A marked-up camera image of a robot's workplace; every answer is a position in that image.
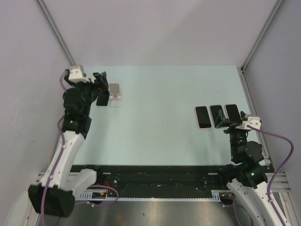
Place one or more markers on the pink-cased phone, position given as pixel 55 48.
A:
pixel 203 118

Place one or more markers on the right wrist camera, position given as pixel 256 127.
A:
pixel 249 123

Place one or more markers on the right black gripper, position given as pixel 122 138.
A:
pixel 220 121

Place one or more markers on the right aluminium frame post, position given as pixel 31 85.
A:
pixel 264 30

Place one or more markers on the white slotted cable duct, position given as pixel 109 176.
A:
pixel 214 196

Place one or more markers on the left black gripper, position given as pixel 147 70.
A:
pixel 100 78

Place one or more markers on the pink phone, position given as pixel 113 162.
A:
pixel 233 113

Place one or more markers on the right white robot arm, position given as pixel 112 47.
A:
pixel 245 177

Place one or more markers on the black phone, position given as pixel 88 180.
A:
pixel 217 114

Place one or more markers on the white phone stand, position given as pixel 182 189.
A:
pixel 115 94

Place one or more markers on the black rectangular phone stand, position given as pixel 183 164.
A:
pixel 103 98

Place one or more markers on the aluminium frame post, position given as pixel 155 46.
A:
pixel 55 31
pixel 264 30

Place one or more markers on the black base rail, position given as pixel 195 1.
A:
pixel 159 181

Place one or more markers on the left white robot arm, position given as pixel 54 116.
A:
pixel 55 194

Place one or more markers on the left aluminium frame post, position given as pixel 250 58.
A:
pixel 55 31

